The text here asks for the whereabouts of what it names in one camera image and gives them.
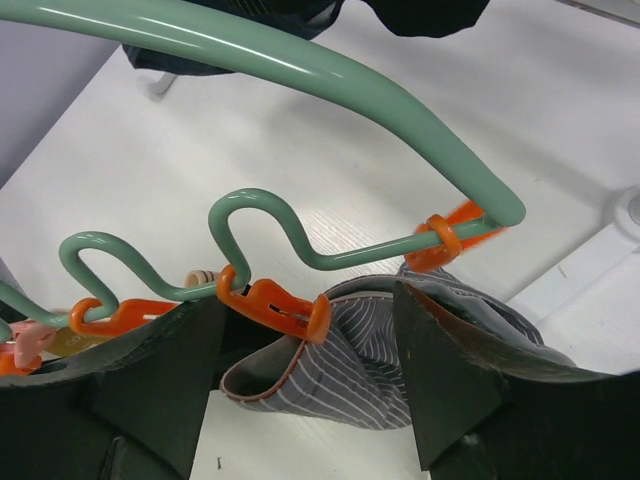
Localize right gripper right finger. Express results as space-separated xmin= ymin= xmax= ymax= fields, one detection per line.
xmin=393 ymin=283 xmax=639 ymax=479

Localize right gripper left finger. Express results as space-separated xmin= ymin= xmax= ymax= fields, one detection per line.
xmin=1 ymin=298 xmax=225 ymax=480

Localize grey striped underwear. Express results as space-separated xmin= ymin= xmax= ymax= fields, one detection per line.
xmin=214 ymin=264 xmax=573 ymax=430

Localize green clip hanger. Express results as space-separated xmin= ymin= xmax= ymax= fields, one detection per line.
xmin=0 ymin=0 xmax=527 ymax=376

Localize black underwear beige waistband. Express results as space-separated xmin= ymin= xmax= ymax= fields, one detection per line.
xmin=46 ymin=270 xmax=219 ymax=357

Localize navy underwear beige waistband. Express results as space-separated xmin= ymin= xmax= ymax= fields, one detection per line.
xmin=121 ymin=44 xmax=233 ymax=77

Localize white clothes rack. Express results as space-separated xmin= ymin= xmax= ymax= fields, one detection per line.
xmin=137 ymin=74 xmax=640 ymax=346

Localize right black shorts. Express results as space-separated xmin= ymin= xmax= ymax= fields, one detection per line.
xmin=366 ymin=0 xmax=489 ymax=38

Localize black shorts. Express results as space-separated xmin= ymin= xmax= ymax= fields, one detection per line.
xmin=194 ymin=0 xmax=343 ymax=40
xmin=366 ymin=0 xmax=489 ymax=38

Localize left black shorts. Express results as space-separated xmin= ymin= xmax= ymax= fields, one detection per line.
xmin=194 ymin=0 xmax=343 ymax=40

